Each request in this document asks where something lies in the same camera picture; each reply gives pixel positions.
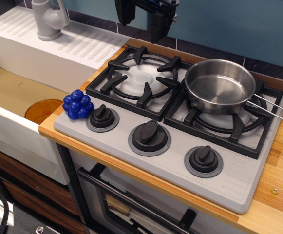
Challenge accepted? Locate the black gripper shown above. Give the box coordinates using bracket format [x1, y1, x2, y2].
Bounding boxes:
[114, 0, 180, 43]

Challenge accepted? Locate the stainless steel pan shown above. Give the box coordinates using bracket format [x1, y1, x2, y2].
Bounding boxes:
[184, 59, 283, 120]

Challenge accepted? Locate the blue toy blueberry cluster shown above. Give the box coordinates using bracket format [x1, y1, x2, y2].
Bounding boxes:
[62, 89, 94, 120]

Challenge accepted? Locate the grey toy stove top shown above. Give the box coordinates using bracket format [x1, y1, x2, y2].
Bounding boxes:
[54, 46, 283, 213]

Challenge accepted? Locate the black left stove knob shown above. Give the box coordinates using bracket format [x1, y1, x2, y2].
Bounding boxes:
[86, 104, 120, 133]

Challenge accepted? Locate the black stove knob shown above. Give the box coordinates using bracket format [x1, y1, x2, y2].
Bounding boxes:
[86, 104, 120, 133]
[184, 145, 224, 178]
[128, 120, 171, 157]

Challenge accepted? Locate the black middle stove knob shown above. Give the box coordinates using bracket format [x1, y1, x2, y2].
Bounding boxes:
[128, 120, 171, 157]

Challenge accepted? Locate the black right stove knob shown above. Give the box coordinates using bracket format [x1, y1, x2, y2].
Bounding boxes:
[184, 145, 224, 178]

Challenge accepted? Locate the black left burner grate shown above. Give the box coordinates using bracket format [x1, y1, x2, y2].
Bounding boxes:
[86, 46, 191, 121]

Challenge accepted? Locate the black burner grate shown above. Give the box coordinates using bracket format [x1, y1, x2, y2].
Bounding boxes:
[164, 80, 283, 159]
[86, 46, 191, 121]

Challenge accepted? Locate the grey toy faucet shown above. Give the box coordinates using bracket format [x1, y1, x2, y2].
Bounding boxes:
[32, 0, 69, 41]

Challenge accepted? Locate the white toy sink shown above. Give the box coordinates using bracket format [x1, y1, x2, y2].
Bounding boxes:
[0, 6, 129, 185]

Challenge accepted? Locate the orange plastic bowl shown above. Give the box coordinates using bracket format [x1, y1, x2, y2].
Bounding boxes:
[24, 99, 63, 124]

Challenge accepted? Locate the black right burner grate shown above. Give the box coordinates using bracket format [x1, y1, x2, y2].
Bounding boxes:
[164, 80, 283, 159]

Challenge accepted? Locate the wooden drawer front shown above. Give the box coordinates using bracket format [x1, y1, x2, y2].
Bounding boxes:
[0, 151, 88, 234]

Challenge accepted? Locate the oven door with black handle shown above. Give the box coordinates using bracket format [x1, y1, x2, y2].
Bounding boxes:
[76, 162, 229, 234]

